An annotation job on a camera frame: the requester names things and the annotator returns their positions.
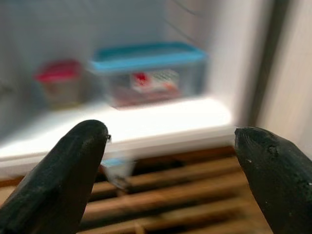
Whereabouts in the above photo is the red lid food container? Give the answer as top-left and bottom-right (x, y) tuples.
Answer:
(33, 59), (82, 108)

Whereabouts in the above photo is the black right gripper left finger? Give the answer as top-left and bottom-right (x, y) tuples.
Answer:
(0, 118), (110, 234)

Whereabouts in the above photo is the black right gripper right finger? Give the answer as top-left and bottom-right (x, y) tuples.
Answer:
(234, 126), (312, 234)

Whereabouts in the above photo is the blue white plastic cup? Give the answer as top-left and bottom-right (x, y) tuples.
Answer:
(100, 156), (137, 190)

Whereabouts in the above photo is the grey mini fridge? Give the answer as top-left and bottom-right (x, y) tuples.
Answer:
(0, 0), (288, 181)

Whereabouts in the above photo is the blue lid food container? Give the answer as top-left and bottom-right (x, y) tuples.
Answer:
(89, 41), (208, 109)

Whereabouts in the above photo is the wooden wine rack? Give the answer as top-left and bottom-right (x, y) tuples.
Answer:
(0, 145), (276, 234)

